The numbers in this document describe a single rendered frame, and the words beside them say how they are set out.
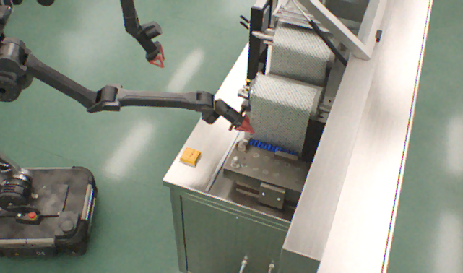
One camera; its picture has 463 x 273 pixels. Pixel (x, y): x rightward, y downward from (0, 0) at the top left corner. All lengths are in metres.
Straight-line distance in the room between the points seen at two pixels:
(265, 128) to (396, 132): 0.59
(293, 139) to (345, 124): 0.73
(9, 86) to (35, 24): 2.63
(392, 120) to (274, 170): 0.54
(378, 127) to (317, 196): 0.56
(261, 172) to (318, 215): 0.88
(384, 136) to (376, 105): 0.14
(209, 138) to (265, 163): 0.37
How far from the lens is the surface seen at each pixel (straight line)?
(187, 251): 2.46
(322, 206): 1.04
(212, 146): 2.14
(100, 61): 4.19
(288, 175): 1.89
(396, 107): 1.65
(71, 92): 1.90
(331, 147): 1.15
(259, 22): 2.04
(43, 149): 3.55
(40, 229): 2.82
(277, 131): 1.92
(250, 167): 1.89
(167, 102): 1.88
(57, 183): 2.99
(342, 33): 1.41
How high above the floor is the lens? 2.48
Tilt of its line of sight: 47 degrees down
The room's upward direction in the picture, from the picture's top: 3 degrees clockwise
